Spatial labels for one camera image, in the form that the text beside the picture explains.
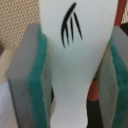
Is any white woven placemat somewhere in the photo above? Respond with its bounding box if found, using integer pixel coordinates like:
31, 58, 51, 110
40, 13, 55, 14
0, 0, 40, 48

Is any white toy fish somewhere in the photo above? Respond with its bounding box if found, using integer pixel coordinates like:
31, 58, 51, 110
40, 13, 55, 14
39, 0, 118, 128

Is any gripper grey green left finger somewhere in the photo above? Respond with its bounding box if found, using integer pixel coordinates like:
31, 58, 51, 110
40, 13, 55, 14
7, 24, 52, 128

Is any gripper grey green right finger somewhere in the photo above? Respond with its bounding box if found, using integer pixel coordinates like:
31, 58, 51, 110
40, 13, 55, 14
97, 26, 128, 128

